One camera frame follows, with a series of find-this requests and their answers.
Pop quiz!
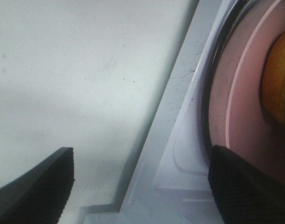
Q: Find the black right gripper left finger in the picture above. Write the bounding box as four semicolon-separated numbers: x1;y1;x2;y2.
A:
0;147;75;224

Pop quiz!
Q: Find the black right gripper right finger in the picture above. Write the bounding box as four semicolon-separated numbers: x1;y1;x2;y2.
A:
208;145;285;224

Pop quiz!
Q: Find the pink round plate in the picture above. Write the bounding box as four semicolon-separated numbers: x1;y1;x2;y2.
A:
209;0;285;183

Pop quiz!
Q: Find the burger with lettuce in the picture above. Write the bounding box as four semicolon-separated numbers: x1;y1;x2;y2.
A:
261;32;285;126

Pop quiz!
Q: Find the white microwave oven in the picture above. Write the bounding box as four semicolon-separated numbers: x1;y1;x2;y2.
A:
84;0;234;224

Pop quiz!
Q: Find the glass microwave turntable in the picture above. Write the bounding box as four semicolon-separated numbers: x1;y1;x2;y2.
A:
198;0;273;154

